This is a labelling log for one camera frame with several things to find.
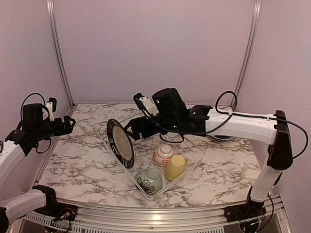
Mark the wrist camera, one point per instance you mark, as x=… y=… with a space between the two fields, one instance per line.
x=50 y=108
x=145 y=105

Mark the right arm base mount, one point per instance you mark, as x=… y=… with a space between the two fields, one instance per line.
x=247 y=210

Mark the white wire dish rack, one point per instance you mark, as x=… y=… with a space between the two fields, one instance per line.
x=152 y=161

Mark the white bowl with red pattern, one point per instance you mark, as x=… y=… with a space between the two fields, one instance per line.
x=163 y=154

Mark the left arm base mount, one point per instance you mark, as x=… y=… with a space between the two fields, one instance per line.
x=54 y=208

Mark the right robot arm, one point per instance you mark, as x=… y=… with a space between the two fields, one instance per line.
x=270 y=129

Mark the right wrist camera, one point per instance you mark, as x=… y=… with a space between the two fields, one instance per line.
x=145 y=105

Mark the green bowl with flower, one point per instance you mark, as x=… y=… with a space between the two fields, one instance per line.
x=149 y=180

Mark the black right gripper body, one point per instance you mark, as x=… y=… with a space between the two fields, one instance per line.
x=168 y=124

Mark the front aluminium rail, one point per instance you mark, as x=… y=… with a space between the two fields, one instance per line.
x=91 y=218

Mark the right aluminium frame post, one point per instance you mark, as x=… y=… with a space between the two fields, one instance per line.
x=249 y=46

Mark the aluminium frame post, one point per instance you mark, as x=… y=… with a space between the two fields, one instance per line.
x=249 y=46
x=58 y=53

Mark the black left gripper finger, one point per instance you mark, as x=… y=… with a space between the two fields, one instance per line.
x=69 y=121
x=67 y=129

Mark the large black rimmed cream plate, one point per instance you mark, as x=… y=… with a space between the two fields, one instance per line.
x=120 y=143

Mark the pale green flower plate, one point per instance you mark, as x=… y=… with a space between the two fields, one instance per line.
x=221 y=137

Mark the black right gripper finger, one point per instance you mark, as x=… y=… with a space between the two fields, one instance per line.
x=133 y=132
x=136 y=123

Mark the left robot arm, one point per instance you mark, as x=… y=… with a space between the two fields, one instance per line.
x=16 y=146

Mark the yellow mug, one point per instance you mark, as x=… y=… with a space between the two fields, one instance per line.
x=175 y=167

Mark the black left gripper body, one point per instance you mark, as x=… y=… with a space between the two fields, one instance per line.
x=41 y=130

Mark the left aluminium frame post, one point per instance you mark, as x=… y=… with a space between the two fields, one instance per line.
x=58 y=53

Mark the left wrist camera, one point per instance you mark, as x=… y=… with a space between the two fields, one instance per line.
x=50 y=108

